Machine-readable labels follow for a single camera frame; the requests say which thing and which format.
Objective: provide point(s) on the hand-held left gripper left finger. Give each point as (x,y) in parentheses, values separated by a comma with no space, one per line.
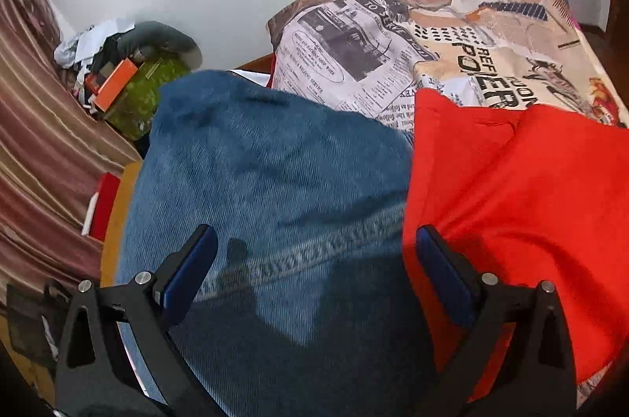
(189,274)

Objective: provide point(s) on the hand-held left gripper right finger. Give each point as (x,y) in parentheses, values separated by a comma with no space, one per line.
(444,277)

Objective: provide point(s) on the red jacket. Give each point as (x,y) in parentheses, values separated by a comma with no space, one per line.
(521,201)

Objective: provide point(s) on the blue denim jacket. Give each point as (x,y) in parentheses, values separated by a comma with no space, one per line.
(275,181)

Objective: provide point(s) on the red notebook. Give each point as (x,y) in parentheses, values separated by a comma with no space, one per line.
(105,205)

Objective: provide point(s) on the green patterned bag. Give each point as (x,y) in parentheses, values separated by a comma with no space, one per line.
(147,97)

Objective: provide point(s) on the striped brown curtain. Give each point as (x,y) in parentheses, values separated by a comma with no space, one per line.
(44,142)

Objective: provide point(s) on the orange box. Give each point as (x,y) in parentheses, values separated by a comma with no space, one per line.
(115,85)

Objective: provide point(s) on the printed blanket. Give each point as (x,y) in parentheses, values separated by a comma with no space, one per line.
(442,43)

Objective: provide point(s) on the grey cushion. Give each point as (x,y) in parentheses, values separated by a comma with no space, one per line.
(167,36)

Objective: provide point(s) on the white crumpled cloth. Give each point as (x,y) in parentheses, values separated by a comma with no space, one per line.
(81,43)

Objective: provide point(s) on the brown wooden furniture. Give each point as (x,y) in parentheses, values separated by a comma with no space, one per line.
(620,38)

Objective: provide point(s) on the wooden bed frame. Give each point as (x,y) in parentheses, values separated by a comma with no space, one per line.
(118,210)

